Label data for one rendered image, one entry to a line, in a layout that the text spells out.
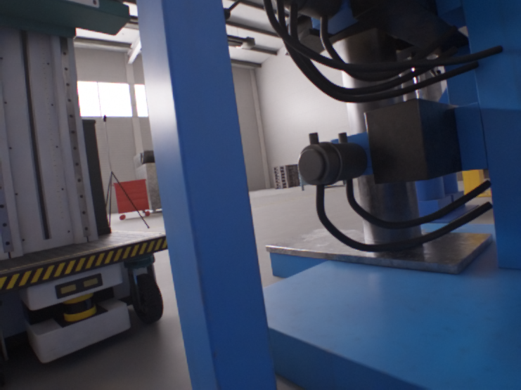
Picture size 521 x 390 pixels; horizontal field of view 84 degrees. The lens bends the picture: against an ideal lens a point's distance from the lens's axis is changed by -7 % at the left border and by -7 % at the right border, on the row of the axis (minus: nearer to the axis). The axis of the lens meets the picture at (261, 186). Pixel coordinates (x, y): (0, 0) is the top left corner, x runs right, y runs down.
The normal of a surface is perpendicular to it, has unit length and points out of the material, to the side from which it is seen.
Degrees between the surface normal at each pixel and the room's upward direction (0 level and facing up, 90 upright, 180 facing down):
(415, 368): 0
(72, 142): 90
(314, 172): 90
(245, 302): 90
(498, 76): 90
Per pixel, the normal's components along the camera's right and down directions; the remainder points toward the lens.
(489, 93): -0.77, 0.12
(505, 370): -0.14, -0.99
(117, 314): 0.72, -0.09
